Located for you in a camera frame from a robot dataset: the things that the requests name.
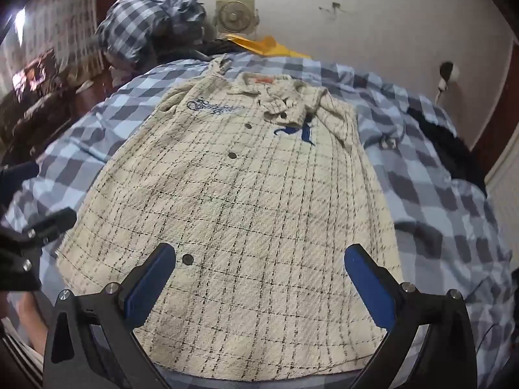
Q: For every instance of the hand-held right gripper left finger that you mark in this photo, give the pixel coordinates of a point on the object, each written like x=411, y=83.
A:
x=152, y=279

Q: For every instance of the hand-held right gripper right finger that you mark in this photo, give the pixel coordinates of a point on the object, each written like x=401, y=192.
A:
x=367, y=283

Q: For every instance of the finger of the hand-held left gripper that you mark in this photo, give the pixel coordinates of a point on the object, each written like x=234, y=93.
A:
x=24, y=247

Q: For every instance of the cream plaid button shirt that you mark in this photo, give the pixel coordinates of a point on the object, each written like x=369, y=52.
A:
x=243, y=210

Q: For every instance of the person's left forearm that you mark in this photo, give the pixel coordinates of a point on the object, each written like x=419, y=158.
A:
x=34, y=320

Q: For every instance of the blue grey checkered bed blanket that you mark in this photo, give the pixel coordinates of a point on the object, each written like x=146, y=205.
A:
x=425, y=194

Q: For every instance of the dark wooden dresser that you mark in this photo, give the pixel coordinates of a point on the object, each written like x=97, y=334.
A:
x=61, y=109

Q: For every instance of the black cloth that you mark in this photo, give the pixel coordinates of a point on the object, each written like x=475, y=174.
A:
x=442, y=137

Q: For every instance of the television screen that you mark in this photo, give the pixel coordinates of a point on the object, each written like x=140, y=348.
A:
x=30, y=75

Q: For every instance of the brown wooden door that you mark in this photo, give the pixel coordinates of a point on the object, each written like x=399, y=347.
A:
x=498, y=129

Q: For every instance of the patterned curtain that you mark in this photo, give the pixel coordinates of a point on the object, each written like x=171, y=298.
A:
x=69, y=16

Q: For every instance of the dark grey cloth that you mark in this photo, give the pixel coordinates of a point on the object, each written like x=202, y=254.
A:
x=182, y=44

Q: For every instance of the bundled checkered bedding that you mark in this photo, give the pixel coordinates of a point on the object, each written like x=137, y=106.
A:
x=133, y=20

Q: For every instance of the yellow cloth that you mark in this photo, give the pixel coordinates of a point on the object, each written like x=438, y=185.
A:
x=267, y=46

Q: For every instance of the beige box fan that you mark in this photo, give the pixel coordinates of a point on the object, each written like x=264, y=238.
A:
x=233, y=16

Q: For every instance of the wall fixture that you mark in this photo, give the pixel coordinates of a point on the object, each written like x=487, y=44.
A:
x=448, y=71

